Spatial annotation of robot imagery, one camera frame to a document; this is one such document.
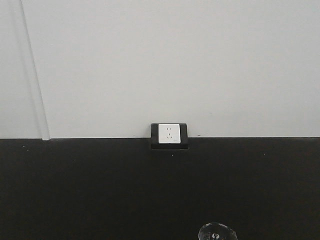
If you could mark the white wall power socket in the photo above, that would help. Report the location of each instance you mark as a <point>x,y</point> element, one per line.
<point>169,134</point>

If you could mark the clear glass beaker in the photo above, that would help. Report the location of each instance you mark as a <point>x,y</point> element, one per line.
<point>216,231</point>

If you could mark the black socket mounting box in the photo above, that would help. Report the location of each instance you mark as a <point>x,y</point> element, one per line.
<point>155,145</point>

